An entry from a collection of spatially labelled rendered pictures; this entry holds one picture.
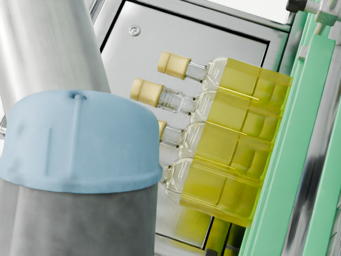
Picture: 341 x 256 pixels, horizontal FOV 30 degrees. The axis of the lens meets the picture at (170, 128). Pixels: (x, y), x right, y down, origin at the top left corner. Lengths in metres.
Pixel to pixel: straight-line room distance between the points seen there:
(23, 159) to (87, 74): 0.15
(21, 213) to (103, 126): 0.05
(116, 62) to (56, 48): 0.70
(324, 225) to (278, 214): 0.05
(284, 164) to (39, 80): 0.42
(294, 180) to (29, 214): 0.52
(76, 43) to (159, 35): 0.73
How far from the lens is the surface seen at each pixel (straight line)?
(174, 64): 0.95
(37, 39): 0.43
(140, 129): 0.29
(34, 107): 0.29
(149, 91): 0.93
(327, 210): 0.76
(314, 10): 0.87
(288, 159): 0.77
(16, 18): 0.44
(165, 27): 1.17
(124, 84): 1.10
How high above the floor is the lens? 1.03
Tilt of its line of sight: 5 degrees up
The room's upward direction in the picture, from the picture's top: 72 degrees counter-clockwise
